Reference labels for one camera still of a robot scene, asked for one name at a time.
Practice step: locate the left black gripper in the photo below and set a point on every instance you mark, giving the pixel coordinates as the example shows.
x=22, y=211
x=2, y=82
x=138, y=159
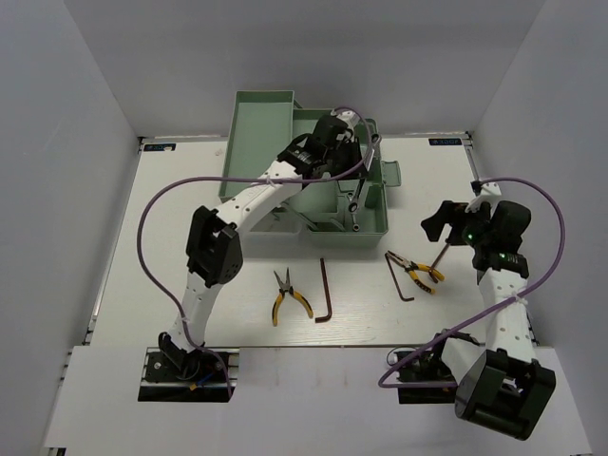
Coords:
x=353, y=146

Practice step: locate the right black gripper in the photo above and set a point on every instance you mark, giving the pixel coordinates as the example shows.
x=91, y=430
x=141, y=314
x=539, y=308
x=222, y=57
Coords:
x=453, y=213

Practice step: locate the small silver combination wrench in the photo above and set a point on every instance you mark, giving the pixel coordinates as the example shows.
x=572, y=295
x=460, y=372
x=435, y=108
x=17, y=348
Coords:
x=355, y=223

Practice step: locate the green plastic toolbox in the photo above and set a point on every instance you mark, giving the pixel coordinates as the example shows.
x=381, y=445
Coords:
x=344, y=202

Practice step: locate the long brown hex key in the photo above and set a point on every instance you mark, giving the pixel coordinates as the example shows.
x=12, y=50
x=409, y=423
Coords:
x=329, y=313

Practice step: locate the large silver ratchet wrench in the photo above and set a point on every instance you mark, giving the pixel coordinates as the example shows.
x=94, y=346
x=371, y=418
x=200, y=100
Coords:
x=354, y=199

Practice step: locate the thin brown hex key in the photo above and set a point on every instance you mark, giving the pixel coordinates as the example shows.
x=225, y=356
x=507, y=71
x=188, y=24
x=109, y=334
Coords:
x=439, y=257

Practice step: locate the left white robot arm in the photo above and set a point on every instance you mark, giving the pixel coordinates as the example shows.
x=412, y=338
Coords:
x=213, y=247

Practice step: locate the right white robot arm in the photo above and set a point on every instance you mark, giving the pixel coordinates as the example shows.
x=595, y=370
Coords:
x=501, y=384

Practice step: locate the left blue table label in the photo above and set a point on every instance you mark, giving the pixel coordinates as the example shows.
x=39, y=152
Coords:
x=149, y=147

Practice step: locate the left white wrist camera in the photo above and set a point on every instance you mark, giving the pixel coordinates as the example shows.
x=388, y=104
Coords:
x=347, y=116

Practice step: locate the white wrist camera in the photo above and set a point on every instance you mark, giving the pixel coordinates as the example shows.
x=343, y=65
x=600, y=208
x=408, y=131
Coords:
x=485, y=192
x=347, y=116

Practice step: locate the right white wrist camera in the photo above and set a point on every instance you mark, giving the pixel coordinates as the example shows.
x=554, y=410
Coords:
x=485, y=192

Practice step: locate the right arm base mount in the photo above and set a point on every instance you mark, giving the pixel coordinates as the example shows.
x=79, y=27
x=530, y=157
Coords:
x=427, y=368

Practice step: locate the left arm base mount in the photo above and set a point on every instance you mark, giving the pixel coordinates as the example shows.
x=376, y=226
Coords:
x=173, y=375

